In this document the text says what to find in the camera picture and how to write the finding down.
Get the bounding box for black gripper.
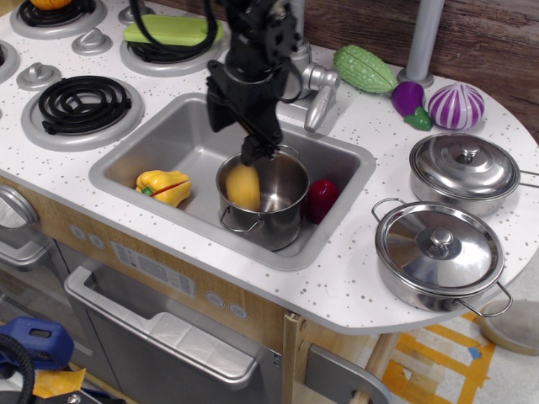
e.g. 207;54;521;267
206;40;283;167

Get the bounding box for yellow toy corn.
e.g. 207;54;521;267
225;164;261;211

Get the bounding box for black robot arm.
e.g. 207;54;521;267
206;1;302;166

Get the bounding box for steel pot in sink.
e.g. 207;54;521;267
216;146;310;251

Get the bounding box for grey toy sink basin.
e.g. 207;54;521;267
89;93;376;271

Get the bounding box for far lidded steel pot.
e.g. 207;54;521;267
408;133;538;217

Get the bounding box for yellow toy bell pepper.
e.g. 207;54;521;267
136;170;192;208

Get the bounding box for silver toy faucet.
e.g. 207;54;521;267
283;1;341;132

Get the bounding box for dark red toy vegetable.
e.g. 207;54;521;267
305;179;340;224

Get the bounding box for rear right stove burner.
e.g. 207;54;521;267
120;40;223;77

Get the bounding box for green plastic cutting board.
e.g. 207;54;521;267
123;14;224;46

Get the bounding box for green toy bitter gourd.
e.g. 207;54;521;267
333;45;397;93

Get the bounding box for silver stove knob rear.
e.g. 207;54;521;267
118;0;155;25

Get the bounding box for silver stove knob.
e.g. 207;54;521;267
118;0;155;25
16;62;61;91
72;28;113;56

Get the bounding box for front black stove burner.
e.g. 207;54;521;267
21;76;144;152

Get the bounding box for silver stove knob middle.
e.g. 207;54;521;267
72;28;113;56

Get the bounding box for purple toy eggplant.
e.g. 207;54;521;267
391;82;433;131

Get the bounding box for grey metal pole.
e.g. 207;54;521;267
398;0;445;88

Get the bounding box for rear left stove burner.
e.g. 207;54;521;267
9;1;107;40

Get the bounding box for silver stove knob front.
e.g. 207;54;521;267
16;62;61;91

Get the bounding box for purple white toy onion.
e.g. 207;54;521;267
428;82;485;130

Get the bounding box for orange toy fruit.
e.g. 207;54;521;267
30;0;72;11

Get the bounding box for near lidded steel pan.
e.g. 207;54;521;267
371;198;514;318

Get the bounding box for grey toy dishwasher door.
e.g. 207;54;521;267
64;266;281;403

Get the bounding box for grey toy oven door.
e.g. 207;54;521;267
1;184;93;358

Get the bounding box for blue clamp tool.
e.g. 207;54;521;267
1;316;74;370

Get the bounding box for round grey floor base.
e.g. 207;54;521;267
478;300;538;356

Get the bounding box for black braided cable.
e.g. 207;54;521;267
0;334;35;404

